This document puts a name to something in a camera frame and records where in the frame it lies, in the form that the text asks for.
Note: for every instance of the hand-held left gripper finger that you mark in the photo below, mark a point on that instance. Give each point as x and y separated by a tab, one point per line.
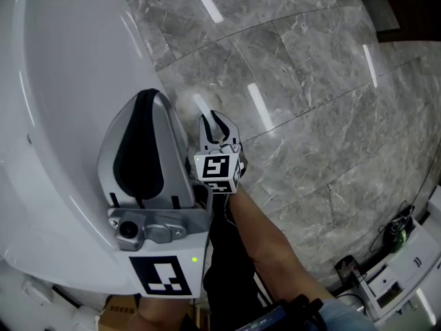
110	157

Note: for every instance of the person's right forearm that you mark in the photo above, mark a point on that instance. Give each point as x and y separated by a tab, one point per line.
268	247

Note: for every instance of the white ceramic toilet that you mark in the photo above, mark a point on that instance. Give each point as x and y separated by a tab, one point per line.
86	319

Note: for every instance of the black screen device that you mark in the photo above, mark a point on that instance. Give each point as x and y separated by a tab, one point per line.
262	321

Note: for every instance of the person's light blue shirt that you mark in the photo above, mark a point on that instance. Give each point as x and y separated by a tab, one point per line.
344	317

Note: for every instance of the person's left forearm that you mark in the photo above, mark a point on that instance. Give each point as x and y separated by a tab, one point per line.
162	314

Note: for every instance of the white cabinet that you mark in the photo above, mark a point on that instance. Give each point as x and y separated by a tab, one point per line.
413	264

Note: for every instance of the person's black trousers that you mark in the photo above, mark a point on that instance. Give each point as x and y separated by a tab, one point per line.
225	278

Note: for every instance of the green and black bag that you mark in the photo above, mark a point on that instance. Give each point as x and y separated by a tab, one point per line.
401	234

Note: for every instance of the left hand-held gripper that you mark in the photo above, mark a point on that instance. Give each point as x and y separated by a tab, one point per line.
172	253

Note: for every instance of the white bathtub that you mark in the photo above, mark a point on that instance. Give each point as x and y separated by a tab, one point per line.
62	116

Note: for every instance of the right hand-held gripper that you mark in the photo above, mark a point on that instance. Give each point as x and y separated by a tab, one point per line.
215	167

